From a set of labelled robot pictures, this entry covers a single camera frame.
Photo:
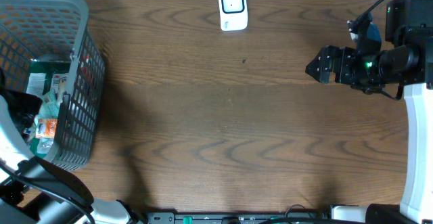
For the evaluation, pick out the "grey plastic shopping basket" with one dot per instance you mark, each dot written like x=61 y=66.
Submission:
x=54 y=31

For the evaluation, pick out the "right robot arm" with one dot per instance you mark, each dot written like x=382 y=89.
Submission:
x=409 y=65

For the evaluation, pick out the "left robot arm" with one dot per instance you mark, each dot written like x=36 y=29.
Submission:
x=36 y=191

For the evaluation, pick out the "green 3M gloves package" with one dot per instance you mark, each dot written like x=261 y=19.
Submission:
x=45 y=76

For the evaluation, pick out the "orange Kleenex tissue pack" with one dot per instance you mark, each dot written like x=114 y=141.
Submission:
x=46 y=128

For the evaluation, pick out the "red box in basket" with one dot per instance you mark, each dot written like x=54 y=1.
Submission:
x=88 y=80

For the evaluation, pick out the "black mounting rail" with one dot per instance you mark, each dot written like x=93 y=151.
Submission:
x=237 y=217

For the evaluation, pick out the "white barcode scanner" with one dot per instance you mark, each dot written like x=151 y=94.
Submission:
x=233 y=15

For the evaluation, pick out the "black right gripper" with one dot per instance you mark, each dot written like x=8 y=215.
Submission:
x=346 y=57

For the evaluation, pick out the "mint green wipes pack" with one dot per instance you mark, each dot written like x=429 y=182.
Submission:
x=49 y=107

